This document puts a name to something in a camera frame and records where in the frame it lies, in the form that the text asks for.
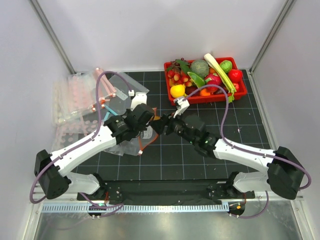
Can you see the toy celery stalk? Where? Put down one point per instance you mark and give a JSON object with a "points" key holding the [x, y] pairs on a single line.
{"points": [[225, 79]]}

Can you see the pink toy dragon fruit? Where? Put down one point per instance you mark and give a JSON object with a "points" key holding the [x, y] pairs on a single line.
{"points": [[212, 79]]}

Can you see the clear zip bag on mat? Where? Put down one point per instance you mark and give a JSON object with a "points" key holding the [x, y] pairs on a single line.
{"points": [[122, 100]]}

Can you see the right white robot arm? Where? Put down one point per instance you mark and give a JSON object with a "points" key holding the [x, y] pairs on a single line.
{"points": [[278, 170]]}

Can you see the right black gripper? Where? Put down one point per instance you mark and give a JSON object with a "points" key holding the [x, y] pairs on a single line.
{"points": [[166, 119]]}

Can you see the toy cherry bunch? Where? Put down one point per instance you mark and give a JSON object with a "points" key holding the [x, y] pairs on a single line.
{"points": [[176, 78]]}

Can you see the green toy melon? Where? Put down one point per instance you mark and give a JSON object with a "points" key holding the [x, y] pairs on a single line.
{"points": [[200, 67]]}

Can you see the blue-zipper clear zip bag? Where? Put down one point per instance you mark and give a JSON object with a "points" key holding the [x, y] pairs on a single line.
{"points": [[109, 112]]}

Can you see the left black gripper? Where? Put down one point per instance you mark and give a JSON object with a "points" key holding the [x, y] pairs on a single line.
{"points": [[143, 127]]}

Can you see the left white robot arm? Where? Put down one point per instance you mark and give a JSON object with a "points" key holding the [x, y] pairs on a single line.
{"points": [[54, 171]]}

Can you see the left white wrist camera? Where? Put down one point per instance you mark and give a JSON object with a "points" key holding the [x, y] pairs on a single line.
{"points": [[137, 98]]}

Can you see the orange-zipper clear zip bag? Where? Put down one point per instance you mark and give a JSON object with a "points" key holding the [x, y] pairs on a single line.
{"points": [[135, 146]]}

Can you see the yellow toy bell pepper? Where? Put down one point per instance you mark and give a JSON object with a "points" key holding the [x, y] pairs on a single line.
{"points": [[177, 91]]}

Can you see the pink-zipper zip bag stack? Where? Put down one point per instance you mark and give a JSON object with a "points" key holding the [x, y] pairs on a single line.
{"points": [[75, 107]]}

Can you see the brown toy kiwi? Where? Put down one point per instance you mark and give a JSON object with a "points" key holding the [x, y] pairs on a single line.
{"points": [[155, 118]]}

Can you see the red toy strawberry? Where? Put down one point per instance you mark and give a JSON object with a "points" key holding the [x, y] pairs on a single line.
{"points": [[237, 87]]}

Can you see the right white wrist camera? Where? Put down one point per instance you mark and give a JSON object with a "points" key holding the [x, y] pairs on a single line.
{"points": [[181, 104]]}

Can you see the green toy custard apple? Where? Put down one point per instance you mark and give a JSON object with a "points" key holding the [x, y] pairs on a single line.
{"points": [[226, 66]]}

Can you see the green toy pea pod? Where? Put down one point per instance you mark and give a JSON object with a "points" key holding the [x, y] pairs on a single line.
{"points": [[197, 80]]}

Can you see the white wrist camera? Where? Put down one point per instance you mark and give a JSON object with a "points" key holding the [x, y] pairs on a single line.
{"points": [[181, 104], [137, 98]]}

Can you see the aluminium cable duct rail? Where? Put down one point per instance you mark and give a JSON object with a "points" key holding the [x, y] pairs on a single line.
{"points": [[80, 203]]}

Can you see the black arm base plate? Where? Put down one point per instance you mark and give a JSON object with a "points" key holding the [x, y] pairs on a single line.
{"points": [[166, 192]]}

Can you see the red toy tomato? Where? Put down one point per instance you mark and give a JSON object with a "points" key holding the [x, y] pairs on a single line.
{"points": [[235, 75]]}

